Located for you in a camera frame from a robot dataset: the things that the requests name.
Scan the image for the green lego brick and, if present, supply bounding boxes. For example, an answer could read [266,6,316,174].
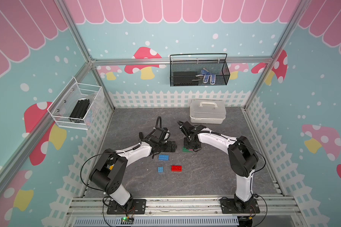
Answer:
[182,147,192,152]

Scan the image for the large blue lego brick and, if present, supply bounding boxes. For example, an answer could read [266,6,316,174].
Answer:
[158,155,169,161]

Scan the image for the red lego brick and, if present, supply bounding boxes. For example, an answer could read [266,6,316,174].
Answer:
[171,165,182,172]

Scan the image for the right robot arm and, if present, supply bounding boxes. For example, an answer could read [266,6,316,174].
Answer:
[177,121,260,216]

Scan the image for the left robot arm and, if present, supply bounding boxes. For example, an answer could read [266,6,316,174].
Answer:
[89,116,177,214]

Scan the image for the white plastic storage box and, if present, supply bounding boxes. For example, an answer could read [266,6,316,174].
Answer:
[190,99,226,124]

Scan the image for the black box in black basket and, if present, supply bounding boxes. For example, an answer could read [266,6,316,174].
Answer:
[171,72,200,87]

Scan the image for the blue white item in basket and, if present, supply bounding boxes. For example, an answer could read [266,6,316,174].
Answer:
[196,68,216,85]

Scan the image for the black device in white basket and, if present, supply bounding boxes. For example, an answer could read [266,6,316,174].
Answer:
[69,99,90,123]

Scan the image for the green lit circuit board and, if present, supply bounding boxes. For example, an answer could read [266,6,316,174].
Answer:
[121,217,134,225]

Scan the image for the black wire mesh basket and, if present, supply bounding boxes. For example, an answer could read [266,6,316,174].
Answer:
[169,53,231,87]

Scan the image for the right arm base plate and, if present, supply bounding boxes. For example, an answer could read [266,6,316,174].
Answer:
[219,197,260,215]

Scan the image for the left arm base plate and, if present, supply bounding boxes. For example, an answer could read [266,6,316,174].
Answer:
[107,199,146,215]

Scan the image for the white wire mesh basket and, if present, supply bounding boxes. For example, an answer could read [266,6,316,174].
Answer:
[47,78,105,130]

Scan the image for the aluminium front rail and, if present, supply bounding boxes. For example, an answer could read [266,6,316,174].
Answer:
[66,194,301,218]

